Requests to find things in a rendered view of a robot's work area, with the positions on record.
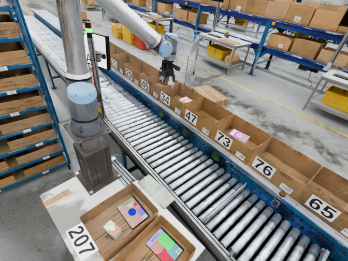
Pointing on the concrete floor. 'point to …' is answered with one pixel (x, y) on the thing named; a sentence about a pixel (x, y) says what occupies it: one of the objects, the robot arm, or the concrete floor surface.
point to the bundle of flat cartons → (211, 94)
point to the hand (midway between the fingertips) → (168, 85)
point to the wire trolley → (187, 54)
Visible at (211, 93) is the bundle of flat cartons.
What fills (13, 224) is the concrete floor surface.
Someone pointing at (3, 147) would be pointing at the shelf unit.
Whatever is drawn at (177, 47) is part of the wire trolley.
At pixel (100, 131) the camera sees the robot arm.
